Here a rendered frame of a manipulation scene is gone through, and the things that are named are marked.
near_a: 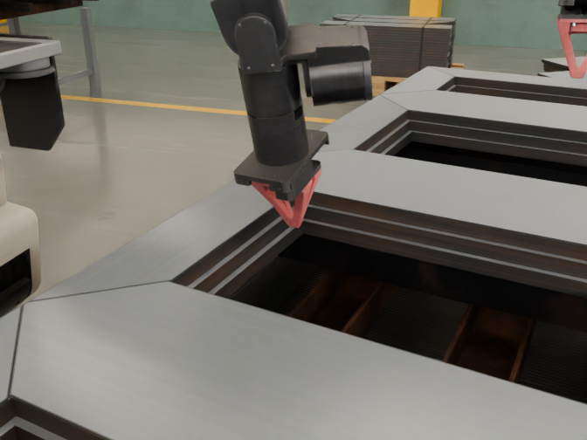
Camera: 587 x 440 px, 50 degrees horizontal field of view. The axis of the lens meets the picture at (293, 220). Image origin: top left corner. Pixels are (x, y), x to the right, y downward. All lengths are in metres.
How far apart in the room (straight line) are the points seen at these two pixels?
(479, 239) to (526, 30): 6.98
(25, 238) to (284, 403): 0.62
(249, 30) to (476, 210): 0.36
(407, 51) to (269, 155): 4.40
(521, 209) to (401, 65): 4.29
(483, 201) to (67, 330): 0.50
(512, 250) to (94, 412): 0.47
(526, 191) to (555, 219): 0.09
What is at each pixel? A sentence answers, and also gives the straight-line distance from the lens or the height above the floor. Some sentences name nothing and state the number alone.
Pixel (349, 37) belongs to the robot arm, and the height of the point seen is 1.08.
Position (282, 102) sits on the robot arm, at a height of 1.02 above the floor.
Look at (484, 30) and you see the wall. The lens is 7.69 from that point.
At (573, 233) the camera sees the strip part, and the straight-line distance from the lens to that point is 0.75.
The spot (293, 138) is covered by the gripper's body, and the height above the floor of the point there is 0.98.
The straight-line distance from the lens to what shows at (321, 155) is 0.92.
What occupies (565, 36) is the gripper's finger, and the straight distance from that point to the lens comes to 0.93.
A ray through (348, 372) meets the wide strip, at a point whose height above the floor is 0.87.
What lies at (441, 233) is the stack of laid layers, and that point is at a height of 0.85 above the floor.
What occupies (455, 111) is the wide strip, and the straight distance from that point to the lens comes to 1.20.
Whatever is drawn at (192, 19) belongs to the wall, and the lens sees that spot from 8.65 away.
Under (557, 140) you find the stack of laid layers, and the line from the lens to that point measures 1.15.
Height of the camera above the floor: 1.17
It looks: 25 degrees down
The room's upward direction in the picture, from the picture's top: straight up
